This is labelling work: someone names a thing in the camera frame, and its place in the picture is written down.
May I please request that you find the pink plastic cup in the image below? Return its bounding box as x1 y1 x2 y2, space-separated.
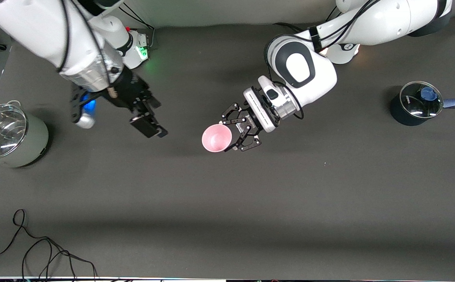
201 124 233 153

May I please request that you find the dark grey table mat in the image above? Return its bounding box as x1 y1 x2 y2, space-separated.
0 14 455 280

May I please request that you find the grey-green cooking pot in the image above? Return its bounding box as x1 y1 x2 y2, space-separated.
0 101 50 170

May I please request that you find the glass lid with silver knob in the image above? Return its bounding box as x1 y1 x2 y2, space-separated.
0 104 29 160

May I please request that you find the dark blue saucepan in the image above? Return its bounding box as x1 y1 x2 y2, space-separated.
390 81 455 127

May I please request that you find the glass lid with blue knob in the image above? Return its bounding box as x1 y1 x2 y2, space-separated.
400 81 444 119

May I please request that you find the black right arm base cable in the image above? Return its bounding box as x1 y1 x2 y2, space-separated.
120 4 155 49

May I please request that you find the black arm base cable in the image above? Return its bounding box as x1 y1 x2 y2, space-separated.
120 4 155 49
273 22 310 33

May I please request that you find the black right arm wrist cable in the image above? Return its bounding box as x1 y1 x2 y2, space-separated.
57 0 112 98

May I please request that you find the black arm wrist cable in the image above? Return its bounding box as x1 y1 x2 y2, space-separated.
267 0 381 120
57 0 112 98

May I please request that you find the black left arm base cable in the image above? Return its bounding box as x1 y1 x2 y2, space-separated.
273 22 310 33

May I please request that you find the black left arm wrist cable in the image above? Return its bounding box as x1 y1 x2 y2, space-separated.
267 0 381 120

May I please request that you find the thin black loose cable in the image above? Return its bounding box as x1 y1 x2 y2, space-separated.
0 209 98 279

